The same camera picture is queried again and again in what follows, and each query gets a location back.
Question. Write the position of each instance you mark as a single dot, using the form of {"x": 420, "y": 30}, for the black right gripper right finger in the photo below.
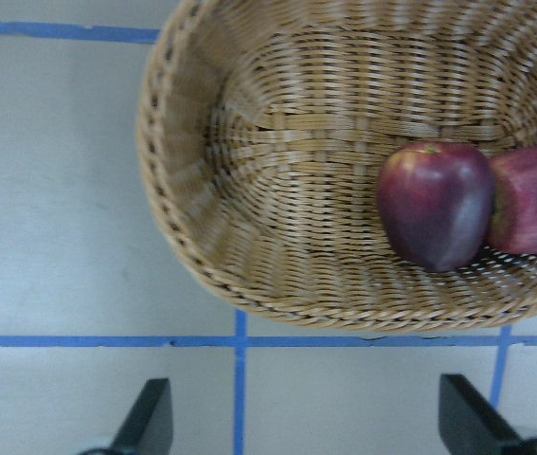
{"x": 468, "y": 424}

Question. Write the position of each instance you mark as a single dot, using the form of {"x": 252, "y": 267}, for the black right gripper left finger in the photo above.
{"x": 148, "y": 426}

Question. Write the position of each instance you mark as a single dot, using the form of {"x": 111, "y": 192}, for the red yellow apple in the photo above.
{"x": 513, "y": 226}

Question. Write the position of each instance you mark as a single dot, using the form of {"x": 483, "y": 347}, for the dark red apple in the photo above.
{"x": 435, "y": 203}

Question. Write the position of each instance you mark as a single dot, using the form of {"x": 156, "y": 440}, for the wicker basket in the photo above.
{"x": 262, "y": 127}

